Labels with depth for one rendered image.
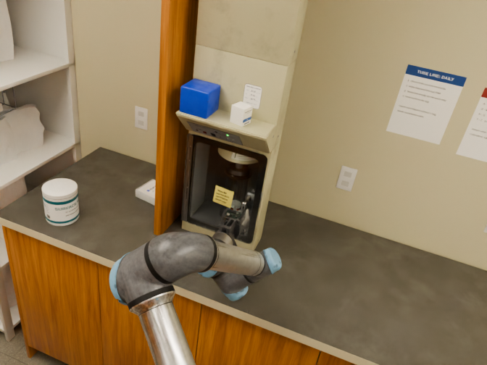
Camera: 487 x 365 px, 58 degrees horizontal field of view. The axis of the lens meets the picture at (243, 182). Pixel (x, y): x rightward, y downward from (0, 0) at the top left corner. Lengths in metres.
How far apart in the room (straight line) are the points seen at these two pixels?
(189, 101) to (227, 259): 0.56
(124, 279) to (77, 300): 0.99
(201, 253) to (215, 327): 0.72
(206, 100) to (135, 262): 0.60
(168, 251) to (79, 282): 1.00
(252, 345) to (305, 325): 0.24
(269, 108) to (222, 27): 0.30
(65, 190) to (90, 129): 0.72
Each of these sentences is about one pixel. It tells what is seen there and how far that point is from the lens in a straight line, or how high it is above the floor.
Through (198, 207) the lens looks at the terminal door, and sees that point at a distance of 1.76.
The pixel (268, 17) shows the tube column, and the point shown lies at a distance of 1.41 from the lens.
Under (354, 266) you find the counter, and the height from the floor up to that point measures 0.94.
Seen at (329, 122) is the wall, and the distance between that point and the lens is 1.91.
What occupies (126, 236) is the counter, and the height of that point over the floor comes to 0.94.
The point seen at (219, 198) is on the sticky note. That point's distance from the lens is 1.69.
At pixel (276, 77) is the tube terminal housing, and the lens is 1.44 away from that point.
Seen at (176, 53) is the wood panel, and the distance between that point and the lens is 1.53.
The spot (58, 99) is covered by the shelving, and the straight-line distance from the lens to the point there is 2.55.
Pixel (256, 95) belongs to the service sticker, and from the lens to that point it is 1.48.
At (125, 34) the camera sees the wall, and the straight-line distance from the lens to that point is 2.19.
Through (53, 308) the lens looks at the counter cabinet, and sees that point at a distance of 2.23.
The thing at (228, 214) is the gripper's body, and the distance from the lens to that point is 1.51.
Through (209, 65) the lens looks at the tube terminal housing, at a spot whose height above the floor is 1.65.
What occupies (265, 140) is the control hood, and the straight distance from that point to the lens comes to 1.41.
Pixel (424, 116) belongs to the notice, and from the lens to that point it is 1.87.
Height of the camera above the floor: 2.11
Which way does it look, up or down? 32 degrees down
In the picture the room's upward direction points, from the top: 9 degrees clockwise
